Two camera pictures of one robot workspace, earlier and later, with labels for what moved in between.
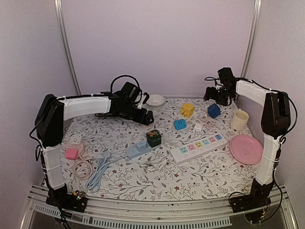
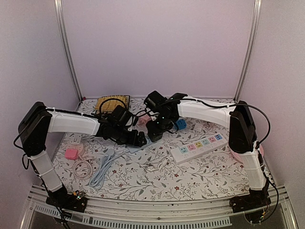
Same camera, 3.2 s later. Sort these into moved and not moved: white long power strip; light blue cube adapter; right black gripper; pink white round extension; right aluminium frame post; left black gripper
Moved: left black gripper; right black gripper
Not moved: right aluminium frame post; white long power strip; light blue cube adapter; pink white round extension
